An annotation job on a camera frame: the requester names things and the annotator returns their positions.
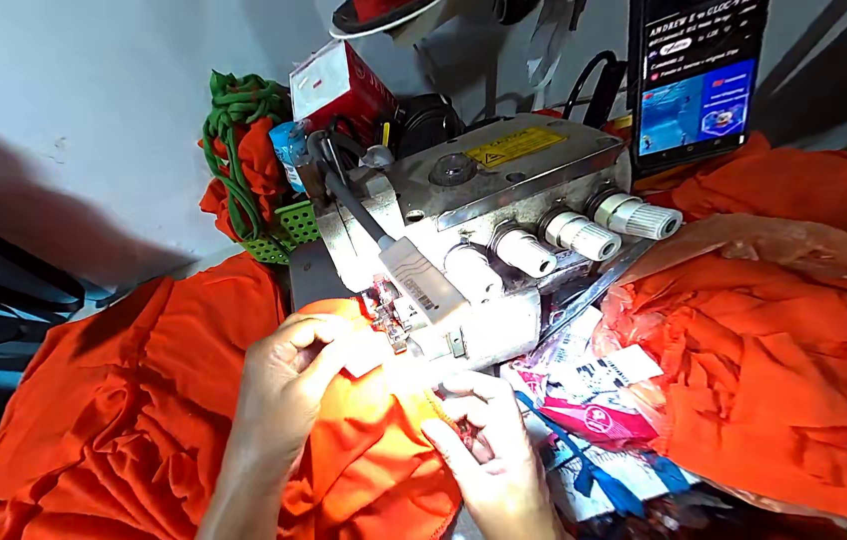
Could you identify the person's right thumb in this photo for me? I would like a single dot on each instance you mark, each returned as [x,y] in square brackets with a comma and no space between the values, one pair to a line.
[449,446]

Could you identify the person's right hand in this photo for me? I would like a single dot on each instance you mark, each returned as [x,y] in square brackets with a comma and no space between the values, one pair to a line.
[506,457]

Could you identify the red and black round object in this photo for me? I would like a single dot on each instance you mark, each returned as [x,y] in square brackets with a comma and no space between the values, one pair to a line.
[378,15]

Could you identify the grey gooseneck sewing lamp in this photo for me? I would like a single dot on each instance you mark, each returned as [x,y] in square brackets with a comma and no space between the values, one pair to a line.
[423,281]

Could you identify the person's left thumb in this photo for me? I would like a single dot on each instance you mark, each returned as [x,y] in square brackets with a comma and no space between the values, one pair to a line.
[323,369]

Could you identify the red and white box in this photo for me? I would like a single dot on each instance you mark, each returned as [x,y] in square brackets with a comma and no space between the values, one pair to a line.
[352,86]

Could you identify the pile of orange fabrics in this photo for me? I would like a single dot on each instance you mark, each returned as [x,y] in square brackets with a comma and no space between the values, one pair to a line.
[761,360]

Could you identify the person's right index finger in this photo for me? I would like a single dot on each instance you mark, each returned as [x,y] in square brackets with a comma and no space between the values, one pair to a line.
[476,384]

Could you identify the person's left hand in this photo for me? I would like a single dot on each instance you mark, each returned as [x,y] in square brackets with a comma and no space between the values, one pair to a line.
[273,397]

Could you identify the person's left forearm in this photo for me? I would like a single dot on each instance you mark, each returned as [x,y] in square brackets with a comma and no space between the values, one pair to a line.
[247,499]

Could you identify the person's right fingers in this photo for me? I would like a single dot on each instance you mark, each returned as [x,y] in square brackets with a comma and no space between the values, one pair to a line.
[474,416]

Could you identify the black chair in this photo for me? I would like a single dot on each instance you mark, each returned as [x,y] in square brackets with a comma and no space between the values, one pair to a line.
[10,277]

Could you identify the black smartphone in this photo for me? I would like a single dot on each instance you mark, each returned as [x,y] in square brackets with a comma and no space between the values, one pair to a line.
[697,90]

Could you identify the pink and white packet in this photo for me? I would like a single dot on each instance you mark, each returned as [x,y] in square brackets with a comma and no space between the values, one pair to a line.
[600,420]

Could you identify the clear plastic bag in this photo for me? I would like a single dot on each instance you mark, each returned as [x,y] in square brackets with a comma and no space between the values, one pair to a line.
[761,240]

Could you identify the person's right forearm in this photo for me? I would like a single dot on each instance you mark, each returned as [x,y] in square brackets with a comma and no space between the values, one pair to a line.
[521,525]

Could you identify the blue and white labelled container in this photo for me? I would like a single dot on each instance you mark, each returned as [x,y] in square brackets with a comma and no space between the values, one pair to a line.
[288,154]

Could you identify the green fabric strips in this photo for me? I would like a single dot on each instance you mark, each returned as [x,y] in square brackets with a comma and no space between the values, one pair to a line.
[232,135]

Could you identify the person's left index finger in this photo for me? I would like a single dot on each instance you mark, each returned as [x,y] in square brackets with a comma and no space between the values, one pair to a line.
[307,328]

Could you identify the grey metal sewing machine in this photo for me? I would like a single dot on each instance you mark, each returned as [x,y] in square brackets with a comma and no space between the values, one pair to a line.
[423,180]

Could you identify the orange fabric piece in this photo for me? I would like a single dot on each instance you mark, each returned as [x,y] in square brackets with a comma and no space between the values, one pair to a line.
[363,442]

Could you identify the small white label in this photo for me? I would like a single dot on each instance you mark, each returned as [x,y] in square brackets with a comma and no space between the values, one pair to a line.
[365,358]

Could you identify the green perforated plastic basket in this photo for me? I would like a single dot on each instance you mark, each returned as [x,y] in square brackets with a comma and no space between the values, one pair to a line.
[292,229]

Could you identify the crumpled red-orange cloth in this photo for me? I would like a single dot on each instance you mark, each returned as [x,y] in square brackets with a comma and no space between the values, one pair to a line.
[262,161]

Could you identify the large draped orange fabric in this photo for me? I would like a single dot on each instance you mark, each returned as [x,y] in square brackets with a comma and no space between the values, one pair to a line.
[123,405]

